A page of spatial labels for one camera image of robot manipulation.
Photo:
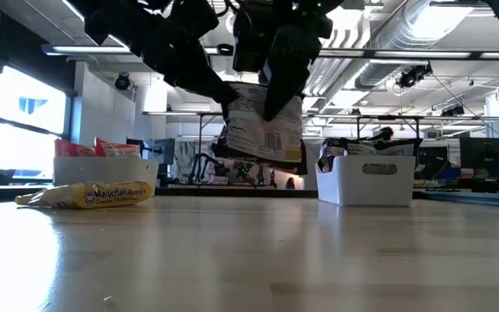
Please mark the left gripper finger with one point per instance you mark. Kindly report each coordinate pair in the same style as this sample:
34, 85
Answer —
215, 89

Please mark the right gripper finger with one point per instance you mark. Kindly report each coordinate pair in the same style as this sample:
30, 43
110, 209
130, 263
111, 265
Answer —
288, 69

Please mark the black Maruchan noodle pack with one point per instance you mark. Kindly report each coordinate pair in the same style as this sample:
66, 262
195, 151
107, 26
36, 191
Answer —
332, 151
262, 134
388, 146

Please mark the yellow Maruchan noodle pack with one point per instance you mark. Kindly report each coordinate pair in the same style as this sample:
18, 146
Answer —
89, 195

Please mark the black background robot arm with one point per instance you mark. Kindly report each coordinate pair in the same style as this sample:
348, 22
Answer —
208, 167

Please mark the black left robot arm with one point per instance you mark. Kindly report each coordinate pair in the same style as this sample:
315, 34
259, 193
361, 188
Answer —
111, 21

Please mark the black ceiling spotlight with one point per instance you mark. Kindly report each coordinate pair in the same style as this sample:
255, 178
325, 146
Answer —
414, 74
122, 81
453, 110

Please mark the white hanging cloth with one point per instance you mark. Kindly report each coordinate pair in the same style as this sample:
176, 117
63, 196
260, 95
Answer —
189, 158
312, 169

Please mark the person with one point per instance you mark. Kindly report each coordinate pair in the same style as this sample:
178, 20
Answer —
289, 183

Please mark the white plastic bin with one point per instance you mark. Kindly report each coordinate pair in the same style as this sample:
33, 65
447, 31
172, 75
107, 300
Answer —
102, 170
362, 186

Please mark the large bright window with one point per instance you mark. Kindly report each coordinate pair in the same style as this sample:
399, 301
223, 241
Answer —
24, 130

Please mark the blue flat board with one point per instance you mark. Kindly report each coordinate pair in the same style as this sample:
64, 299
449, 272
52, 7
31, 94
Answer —
470, 198

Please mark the black metal frame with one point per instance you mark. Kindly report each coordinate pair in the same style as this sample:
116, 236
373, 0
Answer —
417, 130
200, 130

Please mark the black ceiling light rail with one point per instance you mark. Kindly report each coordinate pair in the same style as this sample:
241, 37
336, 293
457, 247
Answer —
405, 54

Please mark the silver ventilation duct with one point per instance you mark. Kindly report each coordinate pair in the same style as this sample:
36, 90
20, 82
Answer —
405, 30

